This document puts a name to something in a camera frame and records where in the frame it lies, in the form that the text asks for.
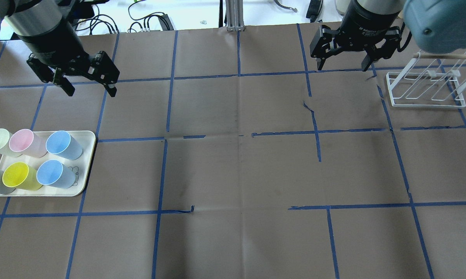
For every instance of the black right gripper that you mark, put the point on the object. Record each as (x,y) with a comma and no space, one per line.
(368,22)

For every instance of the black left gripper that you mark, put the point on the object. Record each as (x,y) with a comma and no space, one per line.
(50,45)

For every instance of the pale blue cup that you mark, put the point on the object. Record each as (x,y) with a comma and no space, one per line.
(63,144)

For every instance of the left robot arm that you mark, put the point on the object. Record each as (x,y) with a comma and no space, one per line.
(9,9)

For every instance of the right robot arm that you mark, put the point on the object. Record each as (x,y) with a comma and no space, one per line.
(437,26)

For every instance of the pink cup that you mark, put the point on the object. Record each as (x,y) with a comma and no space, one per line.
(26,142)

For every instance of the blue cup on tray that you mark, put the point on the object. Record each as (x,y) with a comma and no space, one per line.
(55,174)

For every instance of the pale green cup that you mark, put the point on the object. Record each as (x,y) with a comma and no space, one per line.
(5,150)

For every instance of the yellow cup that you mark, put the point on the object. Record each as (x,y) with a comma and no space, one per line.
(20,175)

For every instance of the black power adapter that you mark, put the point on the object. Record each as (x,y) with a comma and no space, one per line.
(314,9)

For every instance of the cream plastic tray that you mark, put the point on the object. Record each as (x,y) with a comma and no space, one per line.
(80,167)

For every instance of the white wire cup rack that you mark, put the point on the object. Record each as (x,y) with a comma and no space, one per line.
(429,81)

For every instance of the aluminium frame post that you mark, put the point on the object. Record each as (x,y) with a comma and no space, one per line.
(234,15)

